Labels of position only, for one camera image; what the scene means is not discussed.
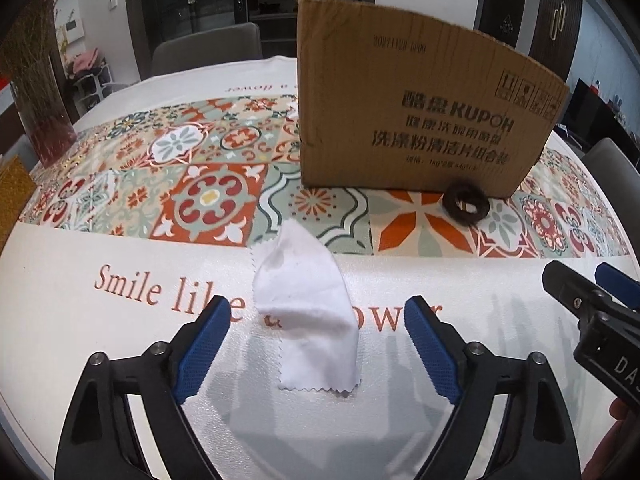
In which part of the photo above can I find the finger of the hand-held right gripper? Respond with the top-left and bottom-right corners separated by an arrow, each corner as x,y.
595,262 -> 640,311
542,260 -> 608,321

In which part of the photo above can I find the slatted wooden cabinet door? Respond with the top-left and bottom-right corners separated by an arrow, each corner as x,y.
530,0 -> 583,81

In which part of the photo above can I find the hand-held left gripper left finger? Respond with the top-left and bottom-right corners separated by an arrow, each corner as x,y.
52,295 -> 233,480

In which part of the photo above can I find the white shoe rack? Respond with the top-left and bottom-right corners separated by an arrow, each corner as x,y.
70,62 -> 116,116

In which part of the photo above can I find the glass sliding door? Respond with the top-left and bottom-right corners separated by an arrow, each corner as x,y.
125,0 -> 251,81

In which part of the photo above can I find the dried flower bouquet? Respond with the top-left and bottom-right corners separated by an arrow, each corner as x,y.
0,0 -> 76,126

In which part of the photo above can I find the grey dining chair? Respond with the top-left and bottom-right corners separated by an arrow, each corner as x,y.
150,22 -> 264,80
580,137 -> 640,188

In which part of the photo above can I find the glass vase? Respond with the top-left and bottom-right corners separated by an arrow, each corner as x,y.
17,50 -> 78,168

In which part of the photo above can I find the person's right hand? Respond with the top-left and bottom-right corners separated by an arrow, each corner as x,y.
587,398 -> 640,480

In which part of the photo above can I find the gold textured box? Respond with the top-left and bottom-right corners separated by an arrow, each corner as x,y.
0,154 -> 38,253

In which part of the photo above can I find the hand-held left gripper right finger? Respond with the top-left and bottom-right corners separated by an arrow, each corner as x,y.
404,296 -> 583,480

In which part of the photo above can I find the dark scrunchie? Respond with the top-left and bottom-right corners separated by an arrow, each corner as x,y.
442,181 -> 493,225

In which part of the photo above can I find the patterned tablecloth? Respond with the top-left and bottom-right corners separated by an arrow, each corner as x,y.
0,55 -> 640,480

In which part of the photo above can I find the brown cardboard box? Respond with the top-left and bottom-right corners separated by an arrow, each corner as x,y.
296,0 -> 571,200

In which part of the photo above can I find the white cloth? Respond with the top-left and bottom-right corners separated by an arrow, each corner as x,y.
249,221 -> 362,392

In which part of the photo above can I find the dark hallway door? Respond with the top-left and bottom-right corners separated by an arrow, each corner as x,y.
487,0 -> 526,58

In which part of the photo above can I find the pink bag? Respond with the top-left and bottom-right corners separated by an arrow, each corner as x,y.
72,49 -> 101,73

